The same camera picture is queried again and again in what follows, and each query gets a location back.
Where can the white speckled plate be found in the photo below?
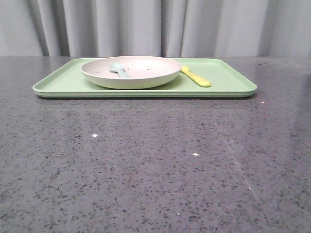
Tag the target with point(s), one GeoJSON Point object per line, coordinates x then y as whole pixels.
{"type": "Point", "coordinates": [143, 71]}

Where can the light green plastic tray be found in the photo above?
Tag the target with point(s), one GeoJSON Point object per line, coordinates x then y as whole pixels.
{"type": "Point", "coordinates": [69, 82]}

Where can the grey pleated curtain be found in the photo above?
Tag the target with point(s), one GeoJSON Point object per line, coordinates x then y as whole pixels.
{"type": "Point", "coordinates": [168, 28]}

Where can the light blue plastic spoon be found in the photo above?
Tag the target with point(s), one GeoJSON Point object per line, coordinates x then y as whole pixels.
{"type": "Point", "coordinates": [119, 69]}

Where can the yellow plastic fork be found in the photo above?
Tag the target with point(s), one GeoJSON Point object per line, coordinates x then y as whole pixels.
{"type": "Point", "coordinates": [196, 78]}

